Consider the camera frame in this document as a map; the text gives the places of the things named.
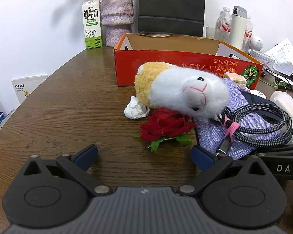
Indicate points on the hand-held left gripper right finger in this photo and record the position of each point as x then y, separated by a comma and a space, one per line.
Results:
202, 159

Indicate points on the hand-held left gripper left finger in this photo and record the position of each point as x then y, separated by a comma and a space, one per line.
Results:
88, 154

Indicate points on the red artificial rose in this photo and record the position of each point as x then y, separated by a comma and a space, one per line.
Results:
164, 124

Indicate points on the purple fabric pouch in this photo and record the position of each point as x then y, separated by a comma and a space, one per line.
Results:
254, 126

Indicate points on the white tissue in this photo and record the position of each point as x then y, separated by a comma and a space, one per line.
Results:
135, 109

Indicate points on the white and yellow plush alpaca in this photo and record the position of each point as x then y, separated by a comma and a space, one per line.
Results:
185, 92

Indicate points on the dark navy pouch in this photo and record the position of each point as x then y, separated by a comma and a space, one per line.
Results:
256, 101

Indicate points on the orange cardboard box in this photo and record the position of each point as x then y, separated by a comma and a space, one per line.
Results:
161, 63

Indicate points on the brown wooden desk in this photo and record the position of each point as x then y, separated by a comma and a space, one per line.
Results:
75, 97

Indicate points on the white plastic bottle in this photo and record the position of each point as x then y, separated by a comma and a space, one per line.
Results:
287, 104

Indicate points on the white round lid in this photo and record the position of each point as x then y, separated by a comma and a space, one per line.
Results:
258, 94

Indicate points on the beige toothpick box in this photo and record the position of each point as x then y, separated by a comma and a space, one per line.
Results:
235, 80

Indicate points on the white booklet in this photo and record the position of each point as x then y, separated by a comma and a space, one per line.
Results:
26, 87

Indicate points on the white ribbed container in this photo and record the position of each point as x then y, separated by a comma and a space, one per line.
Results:
262, 58

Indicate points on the pile of white papers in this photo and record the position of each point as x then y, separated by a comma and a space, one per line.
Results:
285, 53

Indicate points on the clear drinking glass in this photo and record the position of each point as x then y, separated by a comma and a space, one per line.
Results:
211, 33

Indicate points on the white round speaker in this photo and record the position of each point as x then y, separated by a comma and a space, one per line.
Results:
256, 42

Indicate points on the green and white milk carton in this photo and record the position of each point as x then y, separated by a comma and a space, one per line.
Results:
92, 24

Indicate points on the clear water bottle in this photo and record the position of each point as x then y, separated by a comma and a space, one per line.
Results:
248, 33
224, 24

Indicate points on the white thermos flask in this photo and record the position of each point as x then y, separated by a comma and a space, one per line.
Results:
237, 29

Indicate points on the purple ceramic vase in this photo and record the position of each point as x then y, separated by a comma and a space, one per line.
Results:
117, 12

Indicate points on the black paper bag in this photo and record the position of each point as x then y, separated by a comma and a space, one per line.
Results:
172, 7

